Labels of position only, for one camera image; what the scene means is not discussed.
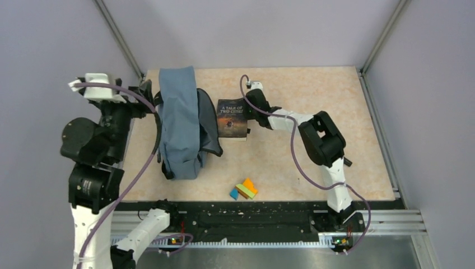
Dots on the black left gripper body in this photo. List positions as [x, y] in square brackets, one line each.
[140, 109]

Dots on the blue student backpack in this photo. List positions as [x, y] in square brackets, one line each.
[189, 129]

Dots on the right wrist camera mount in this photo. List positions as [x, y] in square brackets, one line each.
[254, 85]

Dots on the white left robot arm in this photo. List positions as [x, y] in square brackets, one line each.
[96, 148]

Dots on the aluminium frame rail right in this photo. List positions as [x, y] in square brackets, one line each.
[384, 35]

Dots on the aluminium frame rail left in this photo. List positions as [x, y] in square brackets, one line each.
[118, 37]

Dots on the blue eraser wedge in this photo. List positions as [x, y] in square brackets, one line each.
[234, 194]

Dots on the orange eraser block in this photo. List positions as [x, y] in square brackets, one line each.
[248, 184]

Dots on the green cap black marker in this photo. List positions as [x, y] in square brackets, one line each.
[347, 162]

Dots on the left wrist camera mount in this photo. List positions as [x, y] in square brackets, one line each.
[97, 87]

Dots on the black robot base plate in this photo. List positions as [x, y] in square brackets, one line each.
[249, 222]

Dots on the green brown eraser block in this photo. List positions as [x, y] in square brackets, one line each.
[245, 192]

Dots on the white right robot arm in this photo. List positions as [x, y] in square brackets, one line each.
[324, 145]

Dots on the dark brown bottom book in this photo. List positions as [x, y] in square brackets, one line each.
[232, 124]

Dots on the aluminium frame rail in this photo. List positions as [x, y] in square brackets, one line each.
[384, 35]
[118, 37]

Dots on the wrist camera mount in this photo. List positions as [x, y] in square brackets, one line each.
[254, 85]
[97, 87]

